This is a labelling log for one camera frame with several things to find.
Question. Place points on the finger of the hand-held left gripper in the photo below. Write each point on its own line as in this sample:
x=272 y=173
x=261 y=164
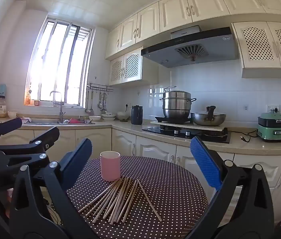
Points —
x=46 y=137
x=7 y=127

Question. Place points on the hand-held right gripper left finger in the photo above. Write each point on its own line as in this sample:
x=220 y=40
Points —
x=78 y=159

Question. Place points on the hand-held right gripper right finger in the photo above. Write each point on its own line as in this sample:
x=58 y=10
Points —
x=205 y=164

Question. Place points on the pink cup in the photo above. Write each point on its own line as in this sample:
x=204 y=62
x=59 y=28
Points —
x=109 y=166

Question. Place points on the bunch of chopsticks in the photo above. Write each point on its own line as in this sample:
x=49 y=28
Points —
x=119 y=199

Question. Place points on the hanging steel utensils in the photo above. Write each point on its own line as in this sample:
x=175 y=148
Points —
x=102 y=103

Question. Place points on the small white cup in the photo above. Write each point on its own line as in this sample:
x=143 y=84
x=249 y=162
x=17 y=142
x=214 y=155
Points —
x=12 y=115

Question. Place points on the steel kitchen sink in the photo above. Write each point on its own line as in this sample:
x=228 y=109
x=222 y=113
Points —
x=43 y=122

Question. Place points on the large jar with yellow label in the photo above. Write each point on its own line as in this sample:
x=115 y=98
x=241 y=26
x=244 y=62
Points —
x=1 y=109

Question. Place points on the steel sink faucet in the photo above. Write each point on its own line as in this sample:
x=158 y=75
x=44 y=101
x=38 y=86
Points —
x=61 y=109

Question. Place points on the pink plastic basin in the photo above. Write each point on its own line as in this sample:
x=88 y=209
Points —
x=73 y=121

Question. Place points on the orange bottle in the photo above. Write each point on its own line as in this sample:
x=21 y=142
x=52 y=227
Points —
x=27 y=100

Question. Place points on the small red jar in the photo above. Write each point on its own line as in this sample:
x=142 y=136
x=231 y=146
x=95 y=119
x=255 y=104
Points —
x=36 y=102

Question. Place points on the light stone board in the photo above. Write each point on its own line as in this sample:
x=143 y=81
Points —
x=205 y=127

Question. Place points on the hanging steel ladle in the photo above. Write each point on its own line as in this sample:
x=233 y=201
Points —
x=88 y=109

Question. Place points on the cream lower cabinets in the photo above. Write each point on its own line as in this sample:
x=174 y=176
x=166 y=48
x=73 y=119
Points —
x=153 y=149

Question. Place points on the black induction cooker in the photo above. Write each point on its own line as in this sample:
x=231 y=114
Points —
x=172 y=120

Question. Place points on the black glass gas stove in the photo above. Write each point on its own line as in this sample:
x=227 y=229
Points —
x=160 y=130

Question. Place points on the large white bowl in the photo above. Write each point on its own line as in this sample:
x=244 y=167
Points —
x=123 y=116

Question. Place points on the stainless steel steamer pot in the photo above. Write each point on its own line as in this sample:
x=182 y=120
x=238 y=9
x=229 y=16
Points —
x=176 y=104

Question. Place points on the dark electric kettle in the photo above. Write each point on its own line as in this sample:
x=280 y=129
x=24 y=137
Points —
x=136 y=115

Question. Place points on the green electric cooker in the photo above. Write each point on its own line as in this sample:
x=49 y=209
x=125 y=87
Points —
x=271 y=129

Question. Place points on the barred kitchen window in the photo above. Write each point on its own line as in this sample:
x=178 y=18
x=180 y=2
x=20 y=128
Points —
x=56 y=62

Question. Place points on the cream lattice door cabinet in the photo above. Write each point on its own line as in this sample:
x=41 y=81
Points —
x=130 y=67
x=267 y=44

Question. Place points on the grey range hood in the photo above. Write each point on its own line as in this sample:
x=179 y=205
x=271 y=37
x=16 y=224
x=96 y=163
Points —
x=180 y=57

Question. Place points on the steel wall utensil rack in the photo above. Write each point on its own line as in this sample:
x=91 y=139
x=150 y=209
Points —
x=99 y=87

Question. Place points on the double white wall outlet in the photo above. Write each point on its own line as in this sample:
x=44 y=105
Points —
x=272 y=108

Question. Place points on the cream upper wall cabinets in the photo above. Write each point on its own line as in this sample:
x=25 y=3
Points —
x=205 y=2

